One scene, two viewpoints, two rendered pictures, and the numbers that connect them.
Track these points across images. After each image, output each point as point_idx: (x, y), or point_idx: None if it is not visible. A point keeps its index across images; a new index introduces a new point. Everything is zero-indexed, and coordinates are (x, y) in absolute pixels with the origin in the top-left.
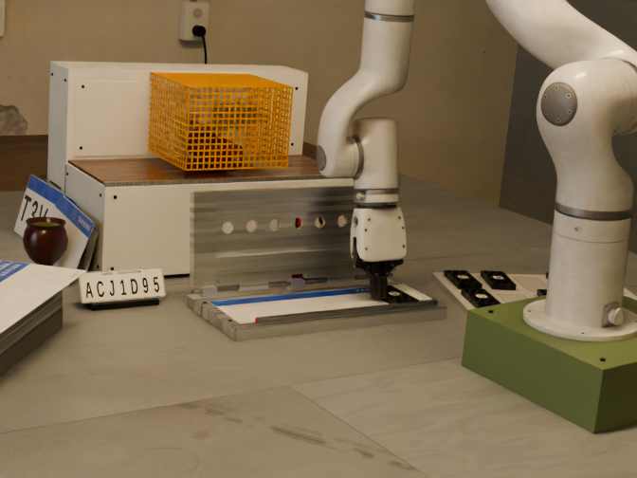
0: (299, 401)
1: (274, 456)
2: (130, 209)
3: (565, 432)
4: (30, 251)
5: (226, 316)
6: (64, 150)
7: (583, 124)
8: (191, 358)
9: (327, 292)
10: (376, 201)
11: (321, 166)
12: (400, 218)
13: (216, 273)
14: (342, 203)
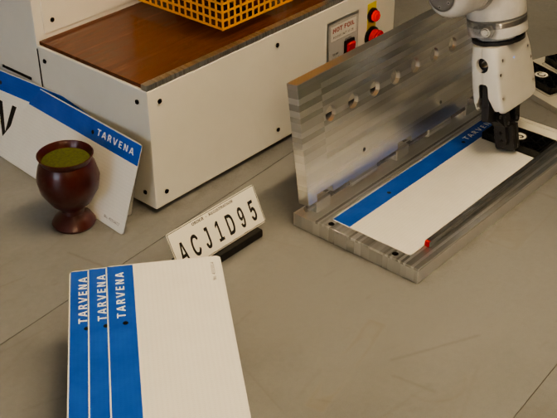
0: None
1: None
2: (177, 109)
3: None
4: (59, 202)
5: (382, 245)
6: (31, 28)
7: None
8: (401, 342)
9: (439, 153)
10: (511, 36)
11: (444, 6)
12: (528, 46)
13: (329, 177)
14: (433, 32)
